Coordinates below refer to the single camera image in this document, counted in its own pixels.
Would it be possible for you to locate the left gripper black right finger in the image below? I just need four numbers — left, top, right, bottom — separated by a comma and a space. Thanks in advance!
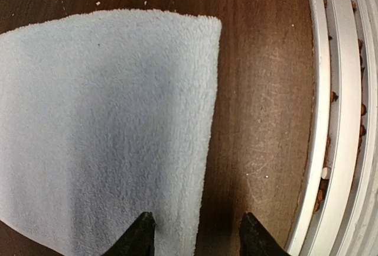
239, 212, 289, 256

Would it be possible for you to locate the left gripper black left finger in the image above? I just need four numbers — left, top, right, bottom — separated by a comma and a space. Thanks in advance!
103, 212, 156, 256

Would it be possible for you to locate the light blue towel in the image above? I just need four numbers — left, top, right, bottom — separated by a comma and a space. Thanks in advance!
1, 9, 221, 255

